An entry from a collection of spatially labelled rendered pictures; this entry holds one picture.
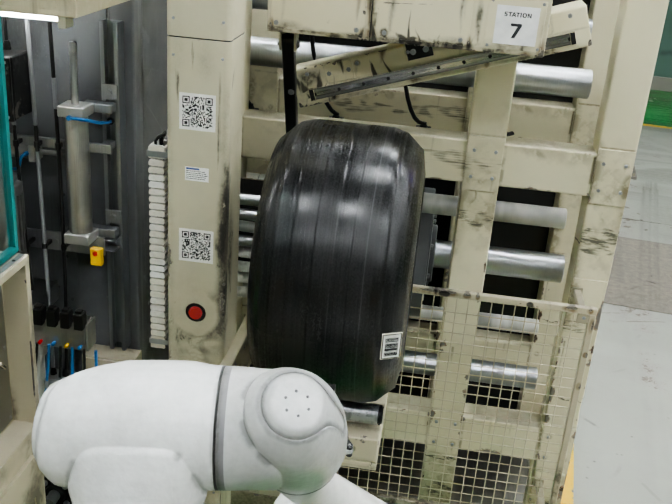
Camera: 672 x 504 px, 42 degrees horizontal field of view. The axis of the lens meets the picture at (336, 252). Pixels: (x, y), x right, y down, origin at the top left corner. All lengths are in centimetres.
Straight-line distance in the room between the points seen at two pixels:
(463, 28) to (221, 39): 53
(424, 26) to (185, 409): 123
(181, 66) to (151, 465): 103
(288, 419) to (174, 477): 13
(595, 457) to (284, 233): 218
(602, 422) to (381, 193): 231
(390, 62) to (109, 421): 138
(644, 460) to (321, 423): 283
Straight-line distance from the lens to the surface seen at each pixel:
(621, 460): 359
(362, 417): 191
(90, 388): 93
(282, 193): 166
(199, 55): 176
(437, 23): 194
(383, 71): 210
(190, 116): 179
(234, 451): 90
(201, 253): 188
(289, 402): 87
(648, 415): 392
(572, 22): 209
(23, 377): 186
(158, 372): 93
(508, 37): 194
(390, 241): 162
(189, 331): 198
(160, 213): 189
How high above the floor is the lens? 196
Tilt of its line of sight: 23 degrees down
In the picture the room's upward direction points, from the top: 5 degrees clockwise
